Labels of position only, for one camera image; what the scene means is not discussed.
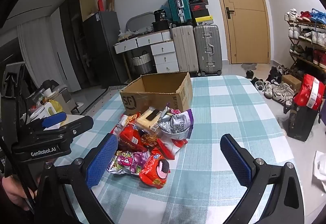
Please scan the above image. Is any white curtain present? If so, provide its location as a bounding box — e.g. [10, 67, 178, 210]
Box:
[17, 16, 60, 92]

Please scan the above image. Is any red gift bag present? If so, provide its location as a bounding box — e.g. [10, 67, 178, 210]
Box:
[293, 74, 325, 111]

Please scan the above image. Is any yellow bag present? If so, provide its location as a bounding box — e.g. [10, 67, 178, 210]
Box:
[50, 99, 63, 115]

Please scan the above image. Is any beige suitcase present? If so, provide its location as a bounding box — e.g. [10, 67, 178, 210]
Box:
[171, 25, 199, 77]

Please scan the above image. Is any teal checked tablecloth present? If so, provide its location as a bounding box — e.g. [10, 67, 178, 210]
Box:
[55, 75, 288, 224]

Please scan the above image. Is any plain black box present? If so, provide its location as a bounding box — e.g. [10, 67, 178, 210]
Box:
[191, 9, 210, 19]

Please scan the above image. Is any pink snack packet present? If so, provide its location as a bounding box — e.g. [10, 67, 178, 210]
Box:
[165, 105, 182, 115]

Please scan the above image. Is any clear plastic bag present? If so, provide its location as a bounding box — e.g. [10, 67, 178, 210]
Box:
[118, 31, 133, 41]

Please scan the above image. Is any dark tall cabinet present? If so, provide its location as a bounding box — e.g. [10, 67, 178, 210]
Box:
[59, 0, 96, 92]

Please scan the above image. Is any grey oval mirror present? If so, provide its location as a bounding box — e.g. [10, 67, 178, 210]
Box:
[126, 12, 155, 34]

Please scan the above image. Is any black case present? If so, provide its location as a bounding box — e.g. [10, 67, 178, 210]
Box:
[152, 20, 171, 32]

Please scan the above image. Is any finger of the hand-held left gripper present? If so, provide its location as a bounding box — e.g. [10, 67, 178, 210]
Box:
[24, 111, 67, 131]
[33, 115, 94, 143]

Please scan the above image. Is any orange stick snack packet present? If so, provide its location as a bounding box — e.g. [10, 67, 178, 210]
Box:
[112, 112, 142, 135]

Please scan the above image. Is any purple grape candy packet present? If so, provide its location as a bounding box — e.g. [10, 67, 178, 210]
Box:
[107, 151, 151, 176]

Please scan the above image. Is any silver purple snack packet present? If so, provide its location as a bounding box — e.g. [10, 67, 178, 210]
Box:
[158, 109, 194, 141]

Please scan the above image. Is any dark refrigerator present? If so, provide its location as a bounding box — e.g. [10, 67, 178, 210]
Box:
[82, 11, 128, 89]

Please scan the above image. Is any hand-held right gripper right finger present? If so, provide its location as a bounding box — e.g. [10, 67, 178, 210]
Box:
[220, 134, 305, 224]

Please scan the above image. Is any clear biscuit packet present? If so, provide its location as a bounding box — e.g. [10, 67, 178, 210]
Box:
[135, 108, 165, 133]

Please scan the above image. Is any brown cardboard box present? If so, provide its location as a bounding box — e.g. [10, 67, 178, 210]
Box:
[120, 72, 193, 116]

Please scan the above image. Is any white plastic bag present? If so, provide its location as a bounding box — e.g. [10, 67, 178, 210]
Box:
[312, 150, 326, 187]

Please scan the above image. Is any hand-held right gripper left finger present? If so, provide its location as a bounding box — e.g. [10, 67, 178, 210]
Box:
[36, 133, 119, 224]

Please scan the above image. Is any black gift bag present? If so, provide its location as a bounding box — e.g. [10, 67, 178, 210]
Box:
[283, 104, 321, 142]

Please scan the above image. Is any yellow black shoebox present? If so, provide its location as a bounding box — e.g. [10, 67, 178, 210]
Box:
[193, 16, 214, 26]

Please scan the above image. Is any white jug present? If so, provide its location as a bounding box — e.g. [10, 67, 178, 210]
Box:
[31, 102, 58, 123]

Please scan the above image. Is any small cardboard box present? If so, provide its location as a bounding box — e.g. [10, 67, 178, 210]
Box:
[281, 74, 302, 93]

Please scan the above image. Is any white slipper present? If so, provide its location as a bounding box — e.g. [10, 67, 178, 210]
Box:
[71, 102, 84, 115]

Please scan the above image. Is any wooden shoe rack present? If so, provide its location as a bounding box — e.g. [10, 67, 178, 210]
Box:
[288, 19, 326, 74]

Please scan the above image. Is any white dressing table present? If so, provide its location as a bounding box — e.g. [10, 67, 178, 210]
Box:
[114, 30, 180, 82]

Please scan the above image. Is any wooden door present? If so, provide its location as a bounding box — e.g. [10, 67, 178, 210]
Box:
[207, 0, 271, 65]

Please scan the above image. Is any collection of racked sneakers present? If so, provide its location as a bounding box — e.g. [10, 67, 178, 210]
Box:
[285, 8, 326, 70]

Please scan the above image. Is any white side table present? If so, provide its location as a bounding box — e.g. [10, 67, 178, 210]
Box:
[61, 112, 86, 125]

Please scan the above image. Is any teal suitcase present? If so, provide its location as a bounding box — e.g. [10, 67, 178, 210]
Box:
[165, 0, 192, 24]

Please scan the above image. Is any scattered shoes pile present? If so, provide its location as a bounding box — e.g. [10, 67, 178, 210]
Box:
[246, 65, 296, 107]

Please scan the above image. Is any woven laundry basket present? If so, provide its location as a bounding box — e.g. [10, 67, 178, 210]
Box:
[132, 53, 153, 74]

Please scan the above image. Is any person's left hand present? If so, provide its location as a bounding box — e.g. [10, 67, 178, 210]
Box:
[2, 177, 36, 212]

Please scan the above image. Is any black tub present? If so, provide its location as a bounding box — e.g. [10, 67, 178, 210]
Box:
[153, 10, 167, 22]

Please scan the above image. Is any silver suitcase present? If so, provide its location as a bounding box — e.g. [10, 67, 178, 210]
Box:
[194, 24, 222, 76]

